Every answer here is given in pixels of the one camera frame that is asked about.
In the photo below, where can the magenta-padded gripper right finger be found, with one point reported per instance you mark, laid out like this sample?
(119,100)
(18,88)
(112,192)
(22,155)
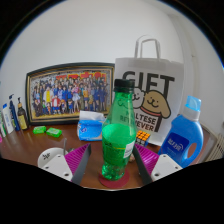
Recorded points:
(164,165)

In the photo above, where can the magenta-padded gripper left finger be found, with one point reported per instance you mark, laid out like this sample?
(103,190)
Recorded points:
(60,165)

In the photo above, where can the green plastic drink bottle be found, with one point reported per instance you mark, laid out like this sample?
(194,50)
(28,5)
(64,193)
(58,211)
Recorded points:
(118,143)

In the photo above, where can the blue detergent bottle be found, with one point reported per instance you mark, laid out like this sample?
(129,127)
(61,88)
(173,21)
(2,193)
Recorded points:
(183,136)

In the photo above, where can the colourful puzzle cube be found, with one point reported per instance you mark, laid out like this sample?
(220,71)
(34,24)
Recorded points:
(142,137)

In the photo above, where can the blue tissue pack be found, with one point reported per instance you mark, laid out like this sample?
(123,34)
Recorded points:
(88,128)

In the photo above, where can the flat round red coaster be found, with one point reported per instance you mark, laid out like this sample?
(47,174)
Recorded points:
(115,184)

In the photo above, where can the white radiator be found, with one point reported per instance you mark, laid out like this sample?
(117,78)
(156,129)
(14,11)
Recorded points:
(215,146)

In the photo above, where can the small brown pump bottle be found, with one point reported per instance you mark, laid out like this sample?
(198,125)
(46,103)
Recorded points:
(22,118)

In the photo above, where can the dark blue pump bottle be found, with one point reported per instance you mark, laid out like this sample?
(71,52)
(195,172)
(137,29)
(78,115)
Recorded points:
(14,113)

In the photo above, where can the white squeeze tube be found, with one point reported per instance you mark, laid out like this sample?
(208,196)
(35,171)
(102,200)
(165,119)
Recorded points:
(7,120)

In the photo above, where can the framed group picture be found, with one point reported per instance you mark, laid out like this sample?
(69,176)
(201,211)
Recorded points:
(70,93)

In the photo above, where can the white paper gift bag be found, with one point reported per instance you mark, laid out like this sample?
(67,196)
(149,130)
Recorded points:
(160,86)

